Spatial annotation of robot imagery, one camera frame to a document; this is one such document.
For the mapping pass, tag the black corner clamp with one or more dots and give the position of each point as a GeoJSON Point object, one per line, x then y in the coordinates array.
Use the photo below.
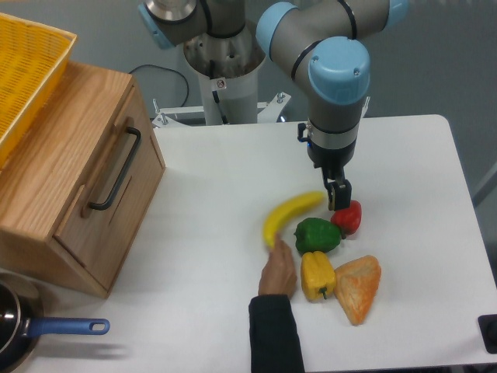
{"type": "Point", "coordinates": [488, 328]}

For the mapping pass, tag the green toy bell pepper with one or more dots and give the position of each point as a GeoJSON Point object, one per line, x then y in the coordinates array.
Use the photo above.
{"type": "Point", "coordinates": [317, 235]}

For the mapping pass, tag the orange toy bread slice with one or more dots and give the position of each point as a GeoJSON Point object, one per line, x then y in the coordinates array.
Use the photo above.
{"type": "Point", "coordinates": [357, 283]}

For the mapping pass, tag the yellow toy banana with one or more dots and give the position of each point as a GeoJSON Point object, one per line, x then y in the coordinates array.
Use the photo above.
{"type": "Point", "coordinates": [286, 211]}

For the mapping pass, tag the yellow plastic basket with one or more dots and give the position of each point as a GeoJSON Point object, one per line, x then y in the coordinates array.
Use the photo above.
{"type": "Point", "coordinates": [33, 59]}

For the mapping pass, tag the white base mounting bracket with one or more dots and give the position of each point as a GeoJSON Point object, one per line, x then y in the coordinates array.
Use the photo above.
{"type": "Point", "coordinates": [266, 112]}

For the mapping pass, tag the red toy bell pepper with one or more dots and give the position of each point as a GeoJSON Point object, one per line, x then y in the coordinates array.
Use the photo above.
{"type": "Point", "coordinates": [348, 220]}

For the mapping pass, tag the wooden top drawer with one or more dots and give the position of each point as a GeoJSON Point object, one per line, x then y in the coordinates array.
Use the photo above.
{"type": "Point", "coordinates": [103, 219]}

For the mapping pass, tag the yellow toy bell pepper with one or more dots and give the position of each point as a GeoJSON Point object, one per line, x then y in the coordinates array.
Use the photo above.
{"type": "Point", "coordinates": [318, 278]}

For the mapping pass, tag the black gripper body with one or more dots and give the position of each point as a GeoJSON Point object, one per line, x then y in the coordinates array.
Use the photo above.
{"type": "Point", "coordinates": [329, 152]}

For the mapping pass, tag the dark sleeved forearm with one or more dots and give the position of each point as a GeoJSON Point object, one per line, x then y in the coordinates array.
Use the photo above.
{"type": "Point", "coordinates": [274, 341]}

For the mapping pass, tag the wooden drawer cabinet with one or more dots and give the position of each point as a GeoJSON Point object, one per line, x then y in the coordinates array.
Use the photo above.
{"type": "Point", "coordinates": [47, 169]}

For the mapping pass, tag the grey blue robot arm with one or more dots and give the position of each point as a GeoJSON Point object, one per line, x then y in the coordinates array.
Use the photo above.
{"type": "Point", "coordinates": [319, 48]}

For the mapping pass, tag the person's bare hand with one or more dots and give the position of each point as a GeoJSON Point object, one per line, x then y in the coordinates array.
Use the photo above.
{"type": "Point", "coordinates": [279, 275]}

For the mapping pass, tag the blue handled black pan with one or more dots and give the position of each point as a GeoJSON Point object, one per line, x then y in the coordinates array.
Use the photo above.
{"type": "Point", "coordinates": [23, 321]}

